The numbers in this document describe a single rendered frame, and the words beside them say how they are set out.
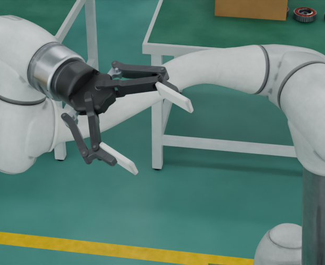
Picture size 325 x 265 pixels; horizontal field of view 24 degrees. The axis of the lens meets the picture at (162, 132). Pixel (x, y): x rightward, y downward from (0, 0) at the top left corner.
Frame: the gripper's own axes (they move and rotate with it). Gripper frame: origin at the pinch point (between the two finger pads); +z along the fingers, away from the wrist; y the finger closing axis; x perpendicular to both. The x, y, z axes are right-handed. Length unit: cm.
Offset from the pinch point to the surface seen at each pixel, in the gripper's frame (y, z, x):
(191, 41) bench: -109, -129, -172
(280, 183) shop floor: -99, -80, -246
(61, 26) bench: -80, -185, -164
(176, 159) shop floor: -79, -133, -242
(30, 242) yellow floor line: 6, -139, -202
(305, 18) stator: -158, -101, -189
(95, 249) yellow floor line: -11, -114, -207
